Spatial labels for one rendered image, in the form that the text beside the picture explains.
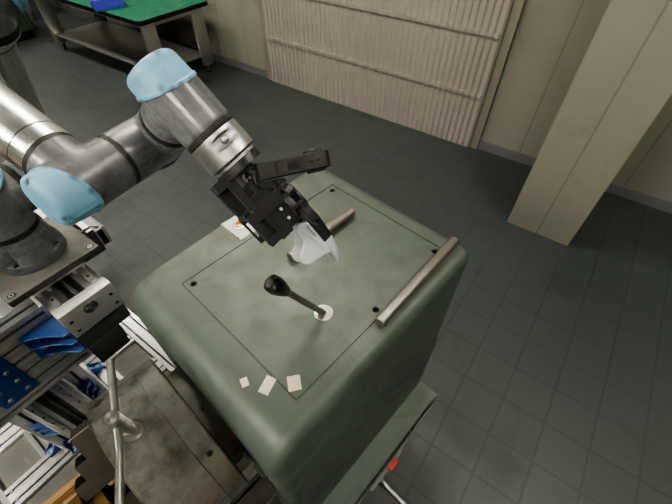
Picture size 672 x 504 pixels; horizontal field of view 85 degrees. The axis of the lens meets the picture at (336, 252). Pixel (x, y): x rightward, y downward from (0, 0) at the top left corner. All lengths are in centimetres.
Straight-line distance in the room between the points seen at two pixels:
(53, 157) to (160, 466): 47
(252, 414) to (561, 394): 185
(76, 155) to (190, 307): 35
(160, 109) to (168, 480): 54
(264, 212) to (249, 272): 31
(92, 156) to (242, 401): 42
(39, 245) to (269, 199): 73
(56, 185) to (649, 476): 233
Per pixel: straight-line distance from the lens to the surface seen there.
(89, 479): 85
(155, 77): 52
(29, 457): 209
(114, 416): 65
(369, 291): 75
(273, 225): 51
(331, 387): 65
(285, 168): 53
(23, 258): 114
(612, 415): 237
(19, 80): 95
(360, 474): 135
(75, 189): 54
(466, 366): 216
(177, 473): 72
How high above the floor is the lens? 186
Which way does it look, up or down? 48 degrees down
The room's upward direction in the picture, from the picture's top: straight up
